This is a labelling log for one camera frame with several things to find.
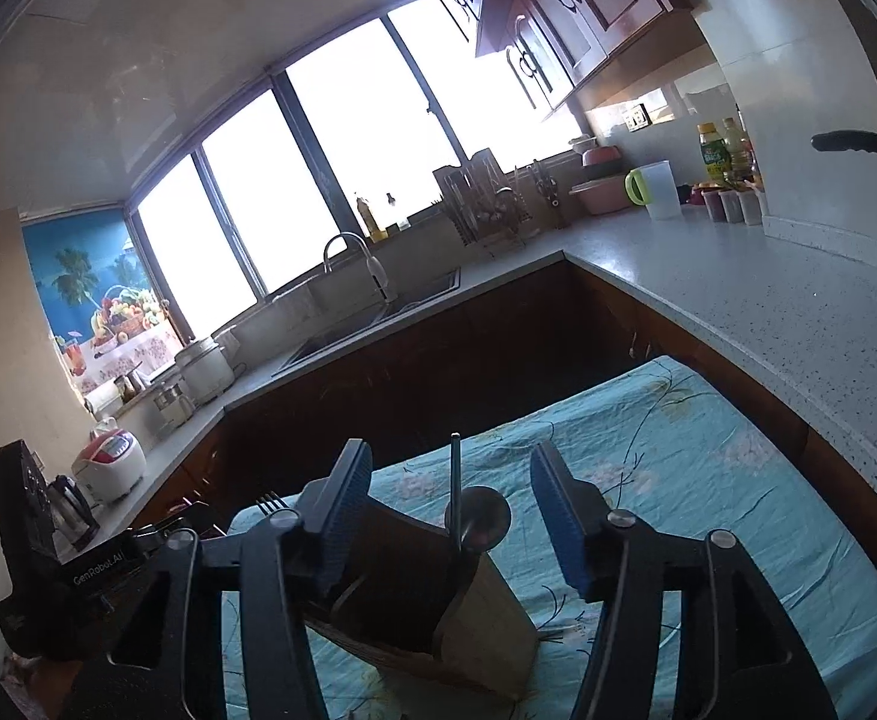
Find steel electric kettle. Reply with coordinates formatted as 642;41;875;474
46;474;101;550

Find row of spice jars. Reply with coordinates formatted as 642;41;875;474
689;181;768;227

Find yellow cap green label bottle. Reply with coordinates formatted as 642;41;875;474
697;124;734;185

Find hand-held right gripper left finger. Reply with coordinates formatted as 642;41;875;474
104;439;374;720

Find large kitchen window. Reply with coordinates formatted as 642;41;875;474
129;0;585;338

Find metal spoon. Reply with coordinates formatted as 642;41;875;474
444;487;512;550

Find white pitcher green handle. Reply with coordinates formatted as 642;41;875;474
625;160;684;221

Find pink plastic basin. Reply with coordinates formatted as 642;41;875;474
568;179;634;215

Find white electric cooker pot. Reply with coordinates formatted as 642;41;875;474
174;337;238;404

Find wooden base cabinets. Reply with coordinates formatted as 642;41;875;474
136;253;877;578

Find pink lidded bowl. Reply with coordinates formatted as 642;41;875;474
577;138;624;167

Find red white rice cooker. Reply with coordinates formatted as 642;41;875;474
71;427;147;505

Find knife and scissors holder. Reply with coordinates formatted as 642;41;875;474
531;159;568;230

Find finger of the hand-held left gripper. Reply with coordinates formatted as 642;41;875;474
129;501;261;542

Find chrome sink faucet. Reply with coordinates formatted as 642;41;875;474
322;232;397;305

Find clear oil bottle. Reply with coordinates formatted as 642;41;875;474
722;117;756;182

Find teal floral tablecloth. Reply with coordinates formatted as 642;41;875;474
220;356;877;720

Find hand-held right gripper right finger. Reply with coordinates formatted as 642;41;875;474
529;442;840;720

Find wooden utensil holder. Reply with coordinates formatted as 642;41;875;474
299;493;538;700

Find dish drying rack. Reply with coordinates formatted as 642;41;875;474
432;153;535;250

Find wooden upper cabinets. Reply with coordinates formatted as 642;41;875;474
403;0;695;115

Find small steel pot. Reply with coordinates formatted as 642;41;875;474
151;381;197;430

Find tropical fruit wall poster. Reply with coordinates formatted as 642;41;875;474
22;208;184;400

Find steel kitchen sink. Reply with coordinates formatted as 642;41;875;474
271;265;463;380

